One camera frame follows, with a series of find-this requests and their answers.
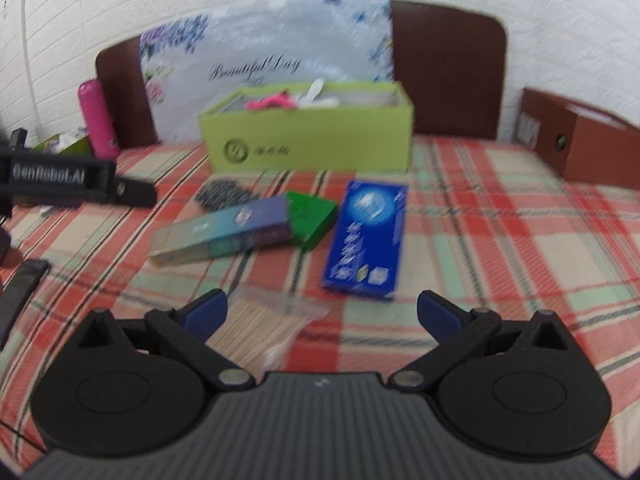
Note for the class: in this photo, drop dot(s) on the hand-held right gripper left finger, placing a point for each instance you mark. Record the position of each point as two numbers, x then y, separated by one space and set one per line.
207 312

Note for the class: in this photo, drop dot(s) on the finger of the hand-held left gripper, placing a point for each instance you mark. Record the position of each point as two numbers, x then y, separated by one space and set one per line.
135 192

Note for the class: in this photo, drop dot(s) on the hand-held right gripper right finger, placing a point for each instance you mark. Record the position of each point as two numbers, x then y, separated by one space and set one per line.
437 315

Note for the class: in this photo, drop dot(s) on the bag of cotton swabs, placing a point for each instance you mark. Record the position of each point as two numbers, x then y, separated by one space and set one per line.
260 325

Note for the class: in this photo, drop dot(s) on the blue box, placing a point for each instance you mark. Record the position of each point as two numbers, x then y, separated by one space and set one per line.
365 240

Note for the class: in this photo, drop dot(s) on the white and pink glove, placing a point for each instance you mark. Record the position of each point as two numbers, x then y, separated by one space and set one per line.
270 102
314 94

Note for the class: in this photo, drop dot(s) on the light green storage box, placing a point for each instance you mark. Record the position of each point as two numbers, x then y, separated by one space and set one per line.
310 140

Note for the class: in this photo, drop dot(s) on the white tissue packet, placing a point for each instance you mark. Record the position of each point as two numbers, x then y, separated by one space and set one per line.
65 140

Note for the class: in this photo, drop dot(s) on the black device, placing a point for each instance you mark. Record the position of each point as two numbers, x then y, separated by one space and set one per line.
17 139

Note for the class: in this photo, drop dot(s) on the pink bottle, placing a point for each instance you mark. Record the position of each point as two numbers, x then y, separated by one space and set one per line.
100 120

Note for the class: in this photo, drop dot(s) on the iridescent long box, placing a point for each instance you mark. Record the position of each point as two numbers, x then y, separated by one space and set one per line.
225 230

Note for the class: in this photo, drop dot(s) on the steel wool scrubber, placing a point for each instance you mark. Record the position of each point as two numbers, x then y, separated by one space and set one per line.
220 195

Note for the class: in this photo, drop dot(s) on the red plaid blanket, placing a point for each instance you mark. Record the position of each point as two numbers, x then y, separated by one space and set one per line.
500 240

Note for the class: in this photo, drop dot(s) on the black phone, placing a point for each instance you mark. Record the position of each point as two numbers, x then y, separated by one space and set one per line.
20 290

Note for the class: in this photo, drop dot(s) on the dark green small box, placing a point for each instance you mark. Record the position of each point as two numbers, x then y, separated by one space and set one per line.
315 215

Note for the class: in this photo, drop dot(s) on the floral plastic bag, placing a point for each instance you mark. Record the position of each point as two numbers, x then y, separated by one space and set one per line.
260 40

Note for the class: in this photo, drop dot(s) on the brown cardboard box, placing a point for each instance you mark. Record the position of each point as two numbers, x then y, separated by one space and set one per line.
605 155

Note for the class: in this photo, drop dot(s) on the brown headboard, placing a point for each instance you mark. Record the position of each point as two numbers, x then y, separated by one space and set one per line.
450 65

